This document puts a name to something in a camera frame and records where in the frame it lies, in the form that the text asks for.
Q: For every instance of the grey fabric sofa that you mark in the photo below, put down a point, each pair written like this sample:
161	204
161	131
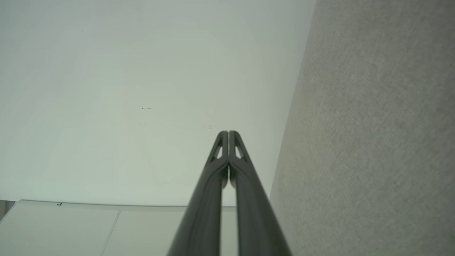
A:
373	142

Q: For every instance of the white wall baseboard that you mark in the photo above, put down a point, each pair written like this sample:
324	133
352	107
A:
106	206

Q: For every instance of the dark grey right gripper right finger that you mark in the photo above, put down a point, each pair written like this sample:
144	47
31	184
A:
256	213

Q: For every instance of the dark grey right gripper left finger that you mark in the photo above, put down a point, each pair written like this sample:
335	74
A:
202	213

